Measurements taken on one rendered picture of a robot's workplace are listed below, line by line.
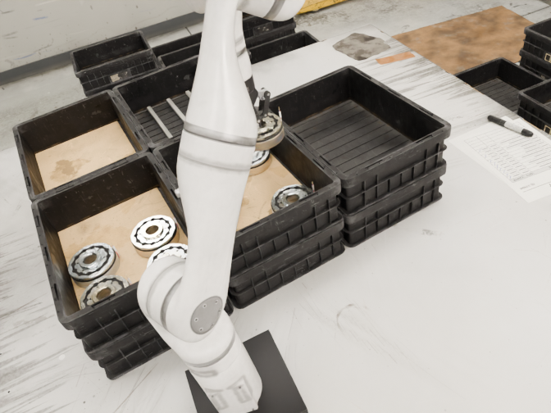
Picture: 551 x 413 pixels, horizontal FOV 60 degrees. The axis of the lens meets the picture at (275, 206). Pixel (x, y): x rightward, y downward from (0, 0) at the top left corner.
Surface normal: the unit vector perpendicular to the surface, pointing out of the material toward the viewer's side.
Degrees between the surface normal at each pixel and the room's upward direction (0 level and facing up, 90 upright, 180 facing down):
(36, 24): 90
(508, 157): 0
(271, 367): 4
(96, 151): 0
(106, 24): 90
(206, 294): 80
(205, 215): 65
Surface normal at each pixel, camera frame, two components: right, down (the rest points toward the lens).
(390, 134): -0.15, -0.71
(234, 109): 0.48, 0.15
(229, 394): 0.22, 0.64
